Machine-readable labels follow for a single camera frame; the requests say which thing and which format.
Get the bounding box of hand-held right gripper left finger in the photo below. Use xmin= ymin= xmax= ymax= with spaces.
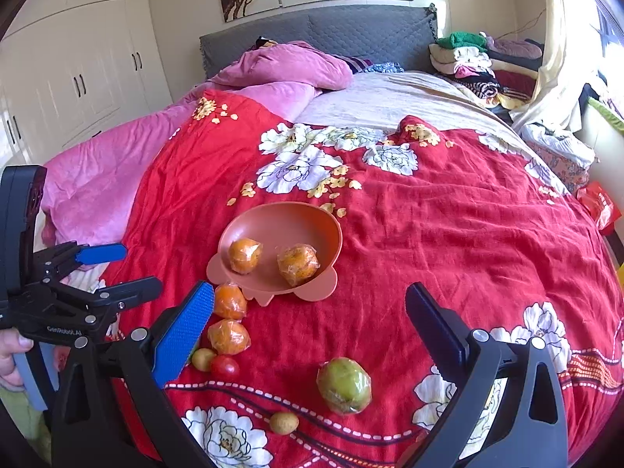
xmin=51 ymin=280 xmax=218 ymax=468

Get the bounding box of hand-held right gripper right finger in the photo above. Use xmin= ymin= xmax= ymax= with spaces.
xmin=404 ymin=282 xmax=571 ymax=468

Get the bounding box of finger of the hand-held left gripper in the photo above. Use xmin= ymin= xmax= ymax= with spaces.
xmin=61 ymin=276 xmax=163 ymax=325
xmin=34 ymin=243 xmax=128 ymax=282

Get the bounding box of small green fruit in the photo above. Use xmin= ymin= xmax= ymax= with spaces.
xmin=190 ymin=348 xmax=218 ymax=372

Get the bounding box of orange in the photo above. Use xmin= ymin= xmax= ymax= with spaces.
xmin=213 ymin=283 xmax=248 ymax=321
xmin=228 ymin=238 xmax=264 ymax=275
xmin=277 ymin=244 xmax=321 ymax=287
xmin=207 ymin=319 xmax=251 ymax=356

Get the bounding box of red cherry tomato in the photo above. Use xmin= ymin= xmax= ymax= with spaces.
xmin=210 ymin=355 xmax=241 ymax=381

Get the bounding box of green apple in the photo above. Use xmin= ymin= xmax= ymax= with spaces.
xmin=317 ymin=357 xmax=372 ymax=416

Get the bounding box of small brown kiwi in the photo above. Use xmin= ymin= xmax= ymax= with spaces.
xmin=269 ymin=411 xmax=299 ymax=436

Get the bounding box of orange plastic bowl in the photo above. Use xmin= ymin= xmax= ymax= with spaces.
xmin=206 ymin=201 xmax=343 ymax=308

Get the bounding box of person's left forearm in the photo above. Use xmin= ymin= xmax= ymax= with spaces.
xmin=0 ymin=385 xmax=52 ymax=464

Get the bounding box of person's left hand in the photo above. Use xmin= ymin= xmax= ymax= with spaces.
xmin=0 ymin=331 xmax=35 ymax=392

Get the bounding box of red floral blanket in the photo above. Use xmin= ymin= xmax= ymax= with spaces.
xmin=102 ymin=90 xmax=624 ymax=468

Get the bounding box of pink quilt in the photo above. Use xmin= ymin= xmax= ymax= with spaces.
xmin=41 ymin=40 xmax=354 ymax=284

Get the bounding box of white wardrobe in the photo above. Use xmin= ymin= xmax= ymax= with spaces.
xmin=0 ymin=0 xmax=174 ymax=176

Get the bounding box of floral patterned cushion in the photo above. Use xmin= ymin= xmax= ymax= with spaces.
xmin=529 ymin=144 xmax=590 ymax=192

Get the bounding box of red plastic bag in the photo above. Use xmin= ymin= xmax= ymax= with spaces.
xmin=578 ymin=181 xmax=623 ymax=236

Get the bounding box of white crumpled cloth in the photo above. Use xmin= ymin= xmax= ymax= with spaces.
xmin=519 ymin=121 xmax=596 ymax=167

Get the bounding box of beige bedsheet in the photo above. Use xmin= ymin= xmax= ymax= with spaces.
xmin=295 ymin=71 xmax=571 ymax=196

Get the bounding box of pile of folded clothes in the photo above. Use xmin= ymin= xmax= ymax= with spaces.
xmin=429 ymin=32 xmax=544 ymax=110

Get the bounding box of green cloth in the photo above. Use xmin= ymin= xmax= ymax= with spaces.
xmin=587 ymin=96 xmax=624 ymax=133

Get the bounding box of striped purple pillow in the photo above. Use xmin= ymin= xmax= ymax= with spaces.
xmin=336 ymin=55 xmax=377 ymax=75

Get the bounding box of cream curtain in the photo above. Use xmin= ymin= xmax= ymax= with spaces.
xmin=509 ymin=0 xmax=605 ymax=132

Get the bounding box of grey quilted headboard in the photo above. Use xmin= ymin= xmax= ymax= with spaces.
xmin=199 ymin=2 xmax=440 ymax=81

